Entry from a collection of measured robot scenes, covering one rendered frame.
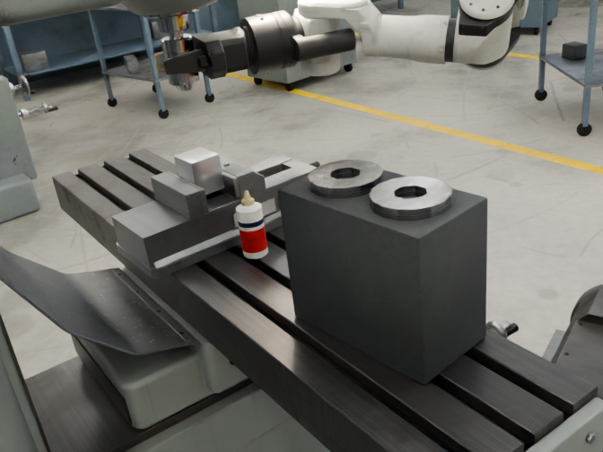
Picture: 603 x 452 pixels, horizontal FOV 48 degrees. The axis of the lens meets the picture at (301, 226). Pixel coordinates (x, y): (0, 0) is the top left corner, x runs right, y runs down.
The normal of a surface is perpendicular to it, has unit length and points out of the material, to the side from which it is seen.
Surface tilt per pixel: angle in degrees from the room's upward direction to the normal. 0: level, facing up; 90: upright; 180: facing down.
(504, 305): 0
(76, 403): 0
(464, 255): 90
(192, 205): 90
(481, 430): 0
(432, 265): 90
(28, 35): 90
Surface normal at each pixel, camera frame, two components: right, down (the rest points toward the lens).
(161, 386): 0.58, 0.30
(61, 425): -0.11, -0.89
